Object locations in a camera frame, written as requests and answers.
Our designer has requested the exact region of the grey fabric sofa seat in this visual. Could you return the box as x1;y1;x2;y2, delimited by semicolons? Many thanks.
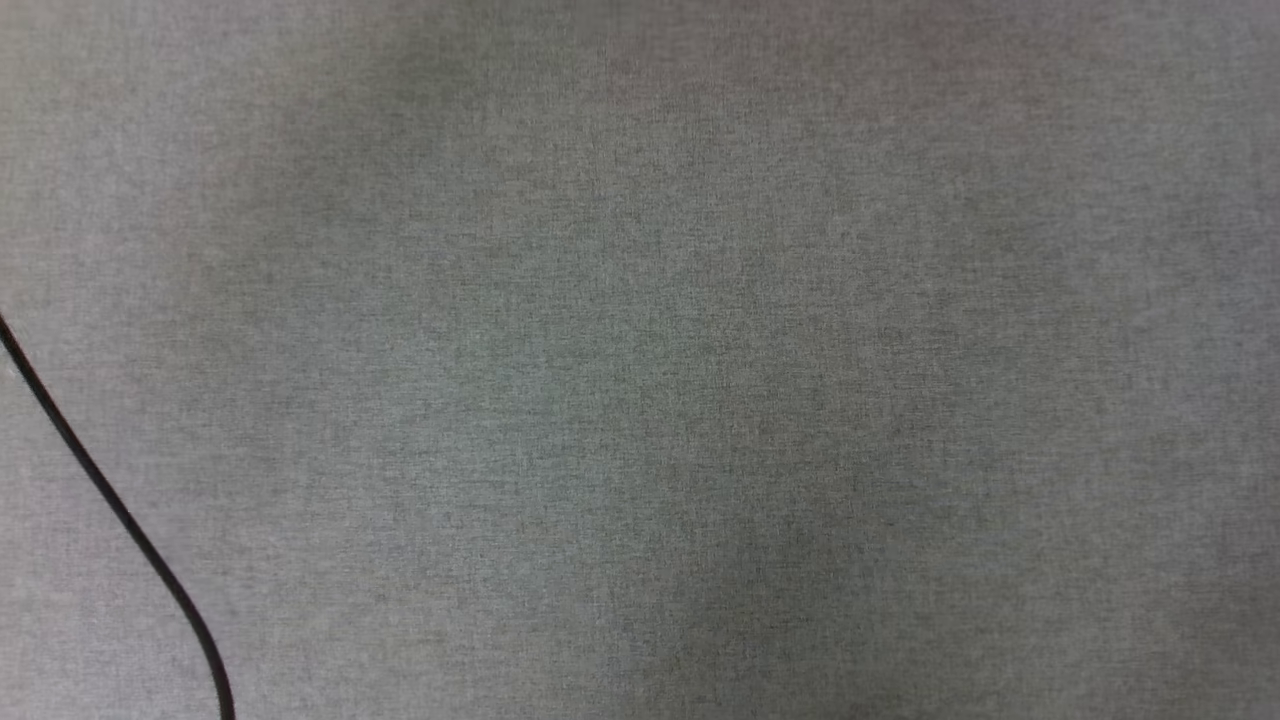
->
0;0;1280;720

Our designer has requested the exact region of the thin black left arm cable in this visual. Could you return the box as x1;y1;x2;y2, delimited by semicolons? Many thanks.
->
0;313;237;720

